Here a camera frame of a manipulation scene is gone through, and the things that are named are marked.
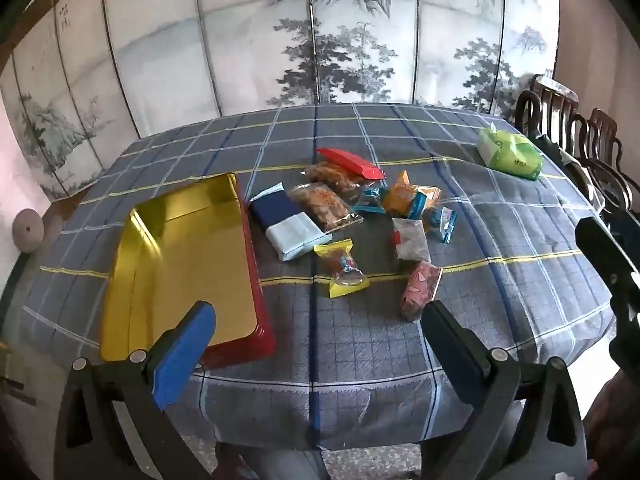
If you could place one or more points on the green tissue pack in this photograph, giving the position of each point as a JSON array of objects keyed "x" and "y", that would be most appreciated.
[{"x": 510, "y": 152}]

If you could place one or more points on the teal snack packet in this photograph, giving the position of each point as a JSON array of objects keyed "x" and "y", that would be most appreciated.
[
  {"x": 442, "y": 223},
  {"x": 368, "y": 200}
]

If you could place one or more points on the yellow candy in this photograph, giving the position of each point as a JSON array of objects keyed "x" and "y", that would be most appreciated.
[{"x": 342, "y": 266}]

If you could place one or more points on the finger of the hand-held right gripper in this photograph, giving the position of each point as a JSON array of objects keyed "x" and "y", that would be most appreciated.
[{"x": 602, "y": 250}]

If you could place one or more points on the round stone disc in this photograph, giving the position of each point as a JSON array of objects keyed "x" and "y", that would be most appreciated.
[{"x": 28, "y": 230}]

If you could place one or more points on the ink painted folding screen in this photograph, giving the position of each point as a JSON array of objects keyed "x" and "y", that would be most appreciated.
[{"x": 250, "y": 45}]

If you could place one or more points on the person's right forearm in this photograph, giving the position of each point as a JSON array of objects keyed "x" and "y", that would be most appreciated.
[{"x": 617, "y": 420}]

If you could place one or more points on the clear bag of peanuts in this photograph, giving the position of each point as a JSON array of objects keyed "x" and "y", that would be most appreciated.
[{"x": 332, "y": 177}]

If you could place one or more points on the navy and white packet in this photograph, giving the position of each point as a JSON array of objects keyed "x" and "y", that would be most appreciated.
[{"x": 287, "y": 222}]

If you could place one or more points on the gold and red tin tray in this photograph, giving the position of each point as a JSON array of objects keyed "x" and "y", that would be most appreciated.
[{"x": 185, "y": 270}]

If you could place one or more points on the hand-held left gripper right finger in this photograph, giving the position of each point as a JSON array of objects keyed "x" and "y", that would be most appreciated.
[{"x": 452, "y": 350}]

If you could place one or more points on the red snack packet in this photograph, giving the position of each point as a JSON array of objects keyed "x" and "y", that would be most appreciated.
[{"x": 352, "y": 161}]

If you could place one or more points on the dark carved wooden chair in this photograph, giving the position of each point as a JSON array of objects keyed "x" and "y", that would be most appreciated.
[
  {"x": 547, "y": 105},
  {"x": 602, "y": 160}
]

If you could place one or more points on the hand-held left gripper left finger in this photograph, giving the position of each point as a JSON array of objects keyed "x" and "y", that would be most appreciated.
[{"x": 182, "y": 360}]

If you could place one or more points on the clear bag of orange crackers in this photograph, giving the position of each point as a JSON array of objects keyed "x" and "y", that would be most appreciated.
[{"x": 325, "y": 206}]

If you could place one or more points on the clear bag of dark leaves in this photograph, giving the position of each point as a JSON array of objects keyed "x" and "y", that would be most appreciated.
[{"x": 410, "y": 245}]

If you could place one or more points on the orange snack packet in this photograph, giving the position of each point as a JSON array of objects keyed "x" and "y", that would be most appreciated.
[{"x": 402, "y": 195}]

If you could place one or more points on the pink snack packet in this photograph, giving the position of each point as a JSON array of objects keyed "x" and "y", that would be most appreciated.
[{"x": 419, "y": 290}]

